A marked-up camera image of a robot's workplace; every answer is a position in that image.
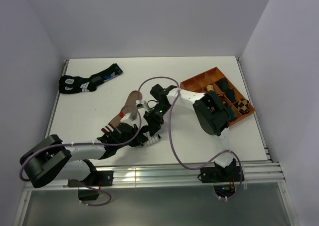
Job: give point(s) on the red black rolled sock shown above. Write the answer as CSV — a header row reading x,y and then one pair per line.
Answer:
x,y
222,98

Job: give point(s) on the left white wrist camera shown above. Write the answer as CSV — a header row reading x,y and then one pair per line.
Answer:
x,y
129,118

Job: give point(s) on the yellow rolled sock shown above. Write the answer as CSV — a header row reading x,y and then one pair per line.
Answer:
x,y
210,88

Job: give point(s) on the dark green rolled sock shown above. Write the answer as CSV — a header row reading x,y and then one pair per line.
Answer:
x,y
223,84

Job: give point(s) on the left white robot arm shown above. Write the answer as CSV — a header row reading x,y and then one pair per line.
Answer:
x,y
44,162

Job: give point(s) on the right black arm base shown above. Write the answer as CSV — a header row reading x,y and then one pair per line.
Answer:
x,y
228,177

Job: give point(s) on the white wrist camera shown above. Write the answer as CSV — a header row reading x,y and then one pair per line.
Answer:
x,y
129,118
142,104

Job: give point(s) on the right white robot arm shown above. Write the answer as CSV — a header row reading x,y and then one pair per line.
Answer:
x,y
211,113

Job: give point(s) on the dark teal rolled sock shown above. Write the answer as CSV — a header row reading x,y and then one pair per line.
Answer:
x,y
231,95

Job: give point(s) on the orange compartment tray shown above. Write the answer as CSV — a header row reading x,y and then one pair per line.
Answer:
x,y
199,83

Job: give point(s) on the aluminium table rail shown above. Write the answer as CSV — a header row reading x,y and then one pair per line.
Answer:
x,y
177,176

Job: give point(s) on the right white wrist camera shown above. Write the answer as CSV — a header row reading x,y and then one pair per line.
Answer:
x,y
142,104

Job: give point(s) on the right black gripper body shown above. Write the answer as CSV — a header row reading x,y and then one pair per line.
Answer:
x,y
157,114

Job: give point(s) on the black blue patterned sock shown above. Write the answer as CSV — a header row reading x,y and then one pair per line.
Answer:
x,y
76,84

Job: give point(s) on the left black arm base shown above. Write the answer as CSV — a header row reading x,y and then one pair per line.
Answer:
x,y
92,185

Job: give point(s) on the white black striped sock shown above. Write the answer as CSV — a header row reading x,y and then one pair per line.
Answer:
x,y
152,140

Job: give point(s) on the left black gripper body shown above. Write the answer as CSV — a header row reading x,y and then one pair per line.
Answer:
x,y
136,142

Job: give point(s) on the brown sock red stripes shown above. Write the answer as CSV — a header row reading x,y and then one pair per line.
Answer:
x,y
130,101

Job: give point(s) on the brown checkered rolled sock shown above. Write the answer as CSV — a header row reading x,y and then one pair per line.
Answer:
x,y
243,106

